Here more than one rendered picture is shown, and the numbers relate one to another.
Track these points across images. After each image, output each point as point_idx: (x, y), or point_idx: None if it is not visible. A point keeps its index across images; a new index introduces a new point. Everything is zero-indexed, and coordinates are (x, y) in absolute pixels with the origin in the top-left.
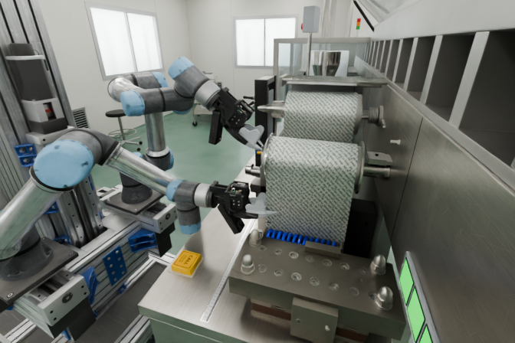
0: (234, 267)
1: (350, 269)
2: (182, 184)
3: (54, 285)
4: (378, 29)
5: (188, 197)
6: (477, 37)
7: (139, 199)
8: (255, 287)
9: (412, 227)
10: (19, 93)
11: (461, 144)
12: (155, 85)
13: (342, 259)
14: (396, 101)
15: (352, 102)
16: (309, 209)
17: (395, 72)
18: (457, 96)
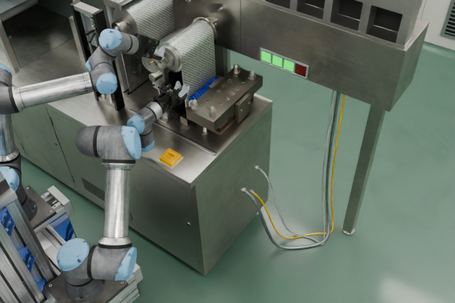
0: (209, 119)
1: (231, 80)
2: (142, 115)
3: None
4: None
5: (152, 118)
6: None
7: (36, 206)
8: (223, 115)
9: (257, 38)
10: None
11: (270, 5)
12: (10, 76)
13: (225, 79)
14: None
15: None
16: (201, 69)
17: None
18: None
